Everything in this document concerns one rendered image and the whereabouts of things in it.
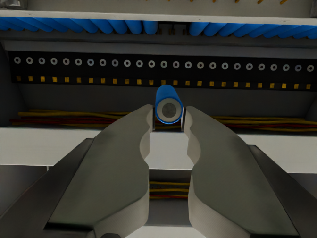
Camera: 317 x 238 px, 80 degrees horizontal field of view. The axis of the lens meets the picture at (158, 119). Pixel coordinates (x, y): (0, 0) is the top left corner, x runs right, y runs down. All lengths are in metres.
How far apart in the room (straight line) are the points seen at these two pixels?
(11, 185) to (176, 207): 0.34
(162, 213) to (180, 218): 0.04
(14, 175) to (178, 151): 0.36
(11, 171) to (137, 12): 0.39
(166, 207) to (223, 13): 0.39
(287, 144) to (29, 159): 0.30
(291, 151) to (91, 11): 0.26
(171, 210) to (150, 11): 0.39
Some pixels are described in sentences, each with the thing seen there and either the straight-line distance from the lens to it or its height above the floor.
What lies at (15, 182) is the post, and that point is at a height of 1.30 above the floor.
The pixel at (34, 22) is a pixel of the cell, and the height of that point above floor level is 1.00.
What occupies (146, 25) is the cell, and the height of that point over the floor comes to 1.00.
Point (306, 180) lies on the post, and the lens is 0.53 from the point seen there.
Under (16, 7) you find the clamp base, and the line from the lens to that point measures 0.22.
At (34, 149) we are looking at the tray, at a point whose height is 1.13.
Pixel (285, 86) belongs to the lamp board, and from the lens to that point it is 0.39.
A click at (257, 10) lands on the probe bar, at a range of 0.22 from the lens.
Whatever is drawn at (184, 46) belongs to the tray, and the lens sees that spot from 0.33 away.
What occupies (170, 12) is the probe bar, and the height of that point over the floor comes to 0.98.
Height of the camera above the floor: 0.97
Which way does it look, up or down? 33 degrees up
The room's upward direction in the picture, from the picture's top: 178 degrees counter-clockwise
